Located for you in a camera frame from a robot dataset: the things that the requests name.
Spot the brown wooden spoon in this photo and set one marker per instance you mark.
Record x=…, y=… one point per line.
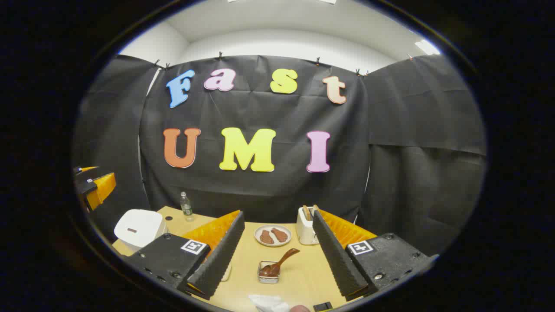
x=284, y=258

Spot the clear glass chopstick holder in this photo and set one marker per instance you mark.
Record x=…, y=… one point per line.
x=269, y=280

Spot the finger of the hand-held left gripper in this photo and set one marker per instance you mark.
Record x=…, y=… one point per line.
x=97, y=188
x=82, y=170

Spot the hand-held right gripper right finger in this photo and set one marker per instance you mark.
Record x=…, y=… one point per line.
x=336, y=260

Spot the white rice cooker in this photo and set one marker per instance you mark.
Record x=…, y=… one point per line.
x=138, y=227

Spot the ceiling light panel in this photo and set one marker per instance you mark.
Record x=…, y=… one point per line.
x=427, y=47

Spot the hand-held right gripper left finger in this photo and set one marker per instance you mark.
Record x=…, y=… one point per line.
x=219, y=260

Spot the cream toaster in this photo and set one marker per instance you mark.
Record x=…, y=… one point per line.
x=305, y=232

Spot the white crumpled tissue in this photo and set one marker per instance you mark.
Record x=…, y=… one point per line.
x=269, y=303

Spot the white round plate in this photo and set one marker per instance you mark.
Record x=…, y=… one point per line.
x=273, y=226

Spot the clear plastic water bottle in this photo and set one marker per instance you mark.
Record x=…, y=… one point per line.
x=186, y=208

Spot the toasted bread slice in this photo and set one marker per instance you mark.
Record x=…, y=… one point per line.
x=306, y=212

